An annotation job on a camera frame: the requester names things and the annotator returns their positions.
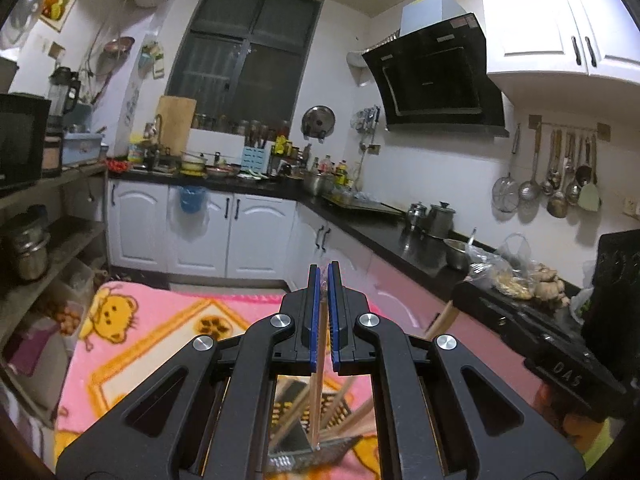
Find row of spice jars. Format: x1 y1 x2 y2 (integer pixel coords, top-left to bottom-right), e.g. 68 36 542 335
192 111 292 137

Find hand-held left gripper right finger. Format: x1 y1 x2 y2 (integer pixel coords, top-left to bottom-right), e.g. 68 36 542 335
327 260 586 480

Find steel pot lid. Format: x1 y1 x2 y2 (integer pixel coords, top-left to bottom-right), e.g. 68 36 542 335
301 105 336 139

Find dark grey utensil basket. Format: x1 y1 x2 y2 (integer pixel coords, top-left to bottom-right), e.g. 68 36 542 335
265 377 373 472

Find person's right hand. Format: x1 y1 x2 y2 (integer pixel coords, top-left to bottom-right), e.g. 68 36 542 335
532 382 615 457

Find steel pot with lid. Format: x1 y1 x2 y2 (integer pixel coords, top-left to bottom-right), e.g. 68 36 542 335
425 201 456 239

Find glass pot lid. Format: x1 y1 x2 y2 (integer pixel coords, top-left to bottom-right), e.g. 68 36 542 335
0 0 46 47

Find cluster of condiment bottles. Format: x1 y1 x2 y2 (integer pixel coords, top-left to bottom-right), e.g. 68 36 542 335
312 154 352 187

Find black blender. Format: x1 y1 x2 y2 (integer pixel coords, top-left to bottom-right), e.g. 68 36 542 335
47 66 82 132

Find wooden utensil rail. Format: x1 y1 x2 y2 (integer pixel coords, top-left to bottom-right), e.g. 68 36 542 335
528 114 612 142

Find steel skimmer ladle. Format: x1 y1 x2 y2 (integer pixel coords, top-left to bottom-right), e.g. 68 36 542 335
519 122 544 202

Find clear plastic food bag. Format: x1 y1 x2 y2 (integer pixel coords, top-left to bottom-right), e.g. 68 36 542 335
465 232 535 302

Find steel soup ladle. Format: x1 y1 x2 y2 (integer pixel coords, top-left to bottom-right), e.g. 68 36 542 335
546 130 571 219

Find small steel kettle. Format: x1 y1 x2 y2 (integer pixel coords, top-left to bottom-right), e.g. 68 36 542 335
407 201 429 232

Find blue knife block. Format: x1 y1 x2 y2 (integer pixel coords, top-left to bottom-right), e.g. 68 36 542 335
241 146 271 174

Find pink printed bear blanket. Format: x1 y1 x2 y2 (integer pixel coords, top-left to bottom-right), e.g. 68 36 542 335
52 280 551 480

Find blue plastic bag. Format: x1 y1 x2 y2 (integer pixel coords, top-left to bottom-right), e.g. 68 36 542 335
178 186 207 214

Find white kitchen base cabinets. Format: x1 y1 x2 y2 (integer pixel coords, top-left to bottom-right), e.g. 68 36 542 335
107 180 453 326

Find hanging small kitchen tools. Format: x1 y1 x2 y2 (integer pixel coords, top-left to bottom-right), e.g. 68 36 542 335
351 106 382 137

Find wooden cutting board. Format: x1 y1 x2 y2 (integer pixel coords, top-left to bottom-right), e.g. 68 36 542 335
155 95 198 157

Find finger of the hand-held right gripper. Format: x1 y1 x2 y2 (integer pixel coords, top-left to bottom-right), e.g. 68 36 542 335
451 281 586 358

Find stacked steel pots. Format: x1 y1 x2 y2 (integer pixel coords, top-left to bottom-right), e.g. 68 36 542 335
9 212 52 282

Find hanging copper pan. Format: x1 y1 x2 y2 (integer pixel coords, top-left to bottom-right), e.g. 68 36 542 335
101 36 136 77

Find steel cooking pot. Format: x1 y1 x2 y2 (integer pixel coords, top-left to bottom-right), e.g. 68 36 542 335
302 170 335 197

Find ginger roots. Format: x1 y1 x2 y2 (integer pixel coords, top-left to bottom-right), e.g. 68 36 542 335
531 266 572 307

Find metal shelf unit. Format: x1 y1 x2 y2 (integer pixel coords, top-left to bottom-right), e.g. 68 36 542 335
0 164 110 411

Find black range hood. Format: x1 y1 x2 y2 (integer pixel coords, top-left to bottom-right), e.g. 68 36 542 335
361 0 511 139

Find wire strainer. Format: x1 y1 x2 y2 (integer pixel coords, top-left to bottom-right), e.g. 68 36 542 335
492 125 522 212

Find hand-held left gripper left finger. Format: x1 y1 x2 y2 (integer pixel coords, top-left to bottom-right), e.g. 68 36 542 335
55 265 323 480

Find green spatula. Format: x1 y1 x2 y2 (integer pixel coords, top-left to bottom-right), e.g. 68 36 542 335
579 135 602 212

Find white upper wall cabinet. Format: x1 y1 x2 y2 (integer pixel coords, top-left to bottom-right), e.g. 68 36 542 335
479 0 640 79

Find dark kitchen window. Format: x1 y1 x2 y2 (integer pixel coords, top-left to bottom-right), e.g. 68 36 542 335
165 0 324 137

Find steel bowl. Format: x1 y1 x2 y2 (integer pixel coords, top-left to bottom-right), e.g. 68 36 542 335
443 238 474 272

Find black microwave oven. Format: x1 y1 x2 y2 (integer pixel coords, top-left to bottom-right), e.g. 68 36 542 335
0 92 53 197

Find black kitchen countertop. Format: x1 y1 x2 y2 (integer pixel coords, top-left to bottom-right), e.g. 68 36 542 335
106 164 601 343

